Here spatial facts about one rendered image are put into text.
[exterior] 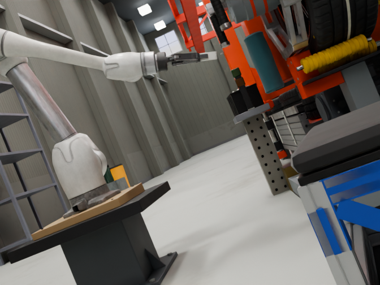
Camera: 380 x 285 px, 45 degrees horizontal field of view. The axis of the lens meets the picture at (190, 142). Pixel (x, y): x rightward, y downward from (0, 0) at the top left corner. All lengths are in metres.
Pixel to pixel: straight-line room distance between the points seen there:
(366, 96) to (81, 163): 1.12
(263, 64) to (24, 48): 0.96
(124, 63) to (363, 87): 0.93
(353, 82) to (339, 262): 1.39
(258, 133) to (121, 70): 0.89
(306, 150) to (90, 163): 1.29
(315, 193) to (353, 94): 1.37
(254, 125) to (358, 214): 1.86
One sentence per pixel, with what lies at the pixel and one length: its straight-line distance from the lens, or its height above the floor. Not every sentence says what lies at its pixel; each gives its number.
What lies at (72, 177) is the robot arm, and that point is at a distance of 1.73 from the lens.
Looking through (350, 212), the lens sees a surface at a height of 0.26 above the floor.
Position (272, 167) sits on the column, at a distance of 2.39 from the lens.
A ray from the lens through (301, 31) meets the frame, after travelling 1.77.
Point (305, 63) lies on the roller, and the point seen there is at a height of 0.52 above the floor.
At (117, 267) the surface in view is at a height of 0.10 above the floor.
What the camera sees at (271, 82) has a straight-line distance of 1.97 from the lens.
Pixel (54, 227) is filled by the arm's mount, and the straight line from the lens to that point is 1.68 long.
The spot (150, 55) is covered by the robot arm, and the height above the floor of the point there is 0.78.
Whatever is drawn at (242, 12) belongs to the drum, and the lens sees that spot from 1.89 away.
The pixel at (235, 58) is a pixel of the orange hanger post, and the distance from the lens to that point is 4.23.
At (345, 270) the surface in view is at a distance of 0.57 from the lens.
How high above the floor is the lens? 0.39
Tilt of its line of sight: 1 degrees up
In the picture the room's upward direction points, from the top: 23 degrees counter-clockwise
